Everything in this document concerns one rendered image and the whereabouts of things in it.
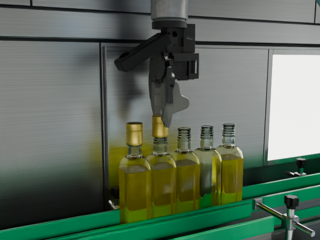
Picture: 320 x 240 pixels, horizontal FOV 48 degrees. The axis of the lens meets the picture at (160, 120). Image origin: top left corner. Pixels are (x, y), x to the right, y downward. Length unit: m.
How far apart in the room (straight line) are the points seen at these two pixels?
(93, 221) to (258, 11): 0.71
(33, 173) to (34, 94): 0.18
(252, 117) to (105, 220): 0.50
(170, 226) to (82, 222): 0.18
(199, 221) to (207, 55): 0.41
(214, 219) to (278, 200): 0.20
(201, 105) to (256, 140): 0.22
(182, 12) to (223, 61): 0.28
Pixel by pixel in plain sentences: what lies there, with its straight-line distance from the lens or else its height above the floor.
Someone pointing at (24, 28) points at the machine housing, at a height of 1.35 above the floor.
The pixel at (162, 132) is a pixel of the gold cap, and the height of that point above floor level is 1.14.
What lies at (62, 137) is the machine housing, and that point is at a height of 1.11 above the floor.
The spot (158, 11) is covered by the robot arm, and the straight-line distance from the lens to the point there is 0.72.
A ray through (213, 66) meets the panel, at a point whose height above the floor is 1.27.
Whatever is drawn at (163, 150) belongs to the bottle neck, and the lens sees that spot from 0.75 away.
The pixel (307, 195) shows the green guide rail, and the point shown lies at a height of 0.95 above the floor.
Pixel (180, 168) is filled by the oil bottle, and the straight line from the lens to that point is 0.76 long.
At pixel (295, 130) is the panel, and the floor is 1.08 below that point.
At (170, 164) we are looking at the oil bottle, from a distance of 0.75.
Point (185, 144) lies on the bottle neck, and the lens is 0.77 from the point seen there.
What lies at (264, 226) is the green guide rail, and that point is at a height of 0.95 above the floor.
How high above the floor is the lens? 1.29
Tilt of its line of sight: 9 degrees down
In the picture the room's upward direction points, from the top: straight up
